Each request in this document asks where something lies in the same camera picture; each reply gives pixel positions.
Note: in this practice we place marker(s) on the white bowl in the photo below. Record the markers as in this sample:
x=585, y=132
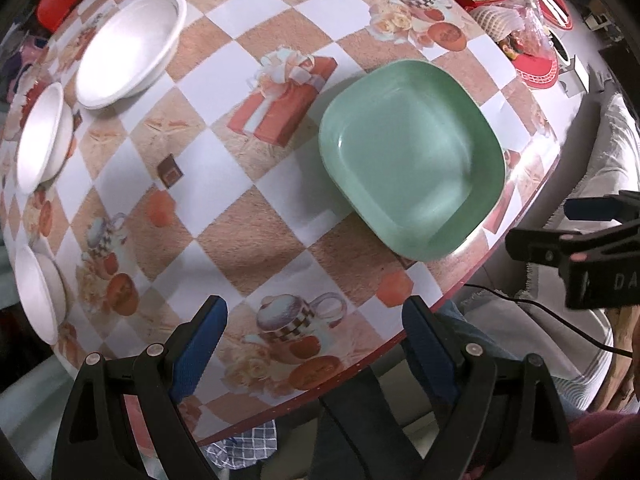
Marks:
x=37, y=292
x=130, y=50
x=42, y=137

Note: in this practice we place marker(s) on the person's jeans leg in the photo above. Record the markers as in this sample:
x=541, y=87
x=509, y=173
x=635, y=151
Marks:
x=465, y=325

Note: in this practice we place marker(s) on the blue checked cloth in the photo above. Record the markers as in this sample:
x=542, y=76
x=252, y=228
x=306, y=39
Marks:
x=245, y=447

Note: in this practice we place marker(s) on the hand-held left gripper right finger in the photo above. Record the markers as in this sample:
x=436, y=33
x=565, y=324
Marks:
x=427, y=345

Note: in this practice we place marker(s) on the white fringed sofa cover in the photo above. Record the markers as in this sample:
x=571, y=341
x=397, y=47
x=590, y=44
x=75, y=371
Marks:
x=615, y=160

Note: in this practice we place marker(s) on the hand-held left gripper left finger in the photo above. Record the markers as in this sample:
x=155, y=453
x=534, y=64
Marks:
x=197, y=350

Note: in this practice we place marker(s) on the maroon cloth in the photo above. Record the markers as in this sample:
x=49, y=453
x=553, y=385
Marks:
x=605, y=445

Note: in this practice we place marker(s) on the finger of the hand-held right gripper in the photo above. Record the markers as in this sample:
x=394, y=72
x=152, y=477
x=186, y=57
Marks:
x=540, y=247
x=590, y=207

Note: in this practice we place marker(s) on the green square plate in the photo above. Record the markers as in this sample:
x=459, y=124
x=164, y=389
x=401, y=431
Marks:
x=415, y=160

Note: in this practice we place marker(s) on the white foam fruit net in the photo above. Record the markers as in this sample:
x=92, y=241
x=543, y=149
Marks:
x=495, y=22

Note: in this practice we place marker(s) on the checkered printed tablecloth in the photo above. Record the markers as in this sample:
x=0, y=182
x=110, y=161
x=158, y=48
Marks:
x=250, y=240

